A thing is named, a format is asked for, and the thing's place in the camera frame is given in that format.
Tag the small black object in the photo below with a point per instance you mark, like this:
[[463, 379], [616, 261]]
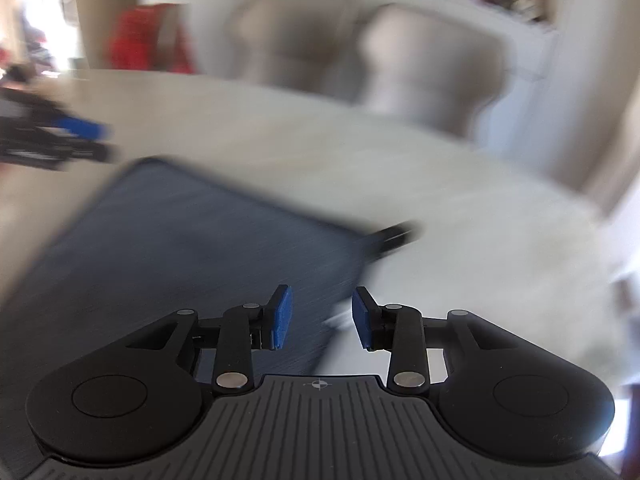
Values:
[[396, 235]]

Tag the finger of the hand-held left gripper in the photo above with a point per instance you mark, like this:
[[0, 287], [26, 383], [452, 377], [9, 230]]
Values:
[[84, 128], [75, 152]]

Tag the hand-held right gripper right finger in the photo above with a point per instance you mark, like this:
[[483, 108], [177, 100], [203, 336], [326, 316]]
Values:
[[361, 318]]

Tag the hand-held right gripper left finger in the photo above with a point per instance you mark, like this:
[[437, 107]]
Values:
[[281, 316]]

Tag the grey upholstered chair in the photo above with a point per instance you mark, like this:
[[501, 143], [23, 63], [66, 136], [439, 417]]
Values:
[[430, 65], [295, 40]]

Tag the dark blue towel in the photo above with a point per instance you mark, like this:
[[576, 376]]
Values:
[[175, 240]]

